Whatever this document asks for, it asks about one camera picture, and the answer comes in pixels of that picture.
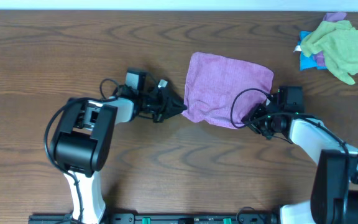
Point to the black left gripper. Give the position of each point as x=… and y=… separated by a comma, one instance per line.
x=161, y=101

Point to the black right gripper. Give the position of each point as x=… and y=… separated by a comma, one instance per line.
x=259, y=109

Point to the purple cloth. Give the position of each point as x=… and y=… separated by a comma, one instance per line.
x=221, y=90
x=329, y=17

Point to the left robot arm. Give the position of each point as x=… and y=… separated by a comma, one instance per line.
x=82, y=139

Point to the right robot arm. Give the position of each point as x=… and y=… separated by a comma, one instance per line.
x=334, y=197

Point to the blue cloth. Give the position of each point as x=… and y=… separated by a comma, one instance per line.
x=307, y=62

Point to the green cloth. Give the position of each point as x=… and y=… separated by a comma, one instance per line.
x=338, y=42

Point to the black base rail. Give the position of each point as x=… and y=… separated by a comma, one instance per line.
x=245, y=218

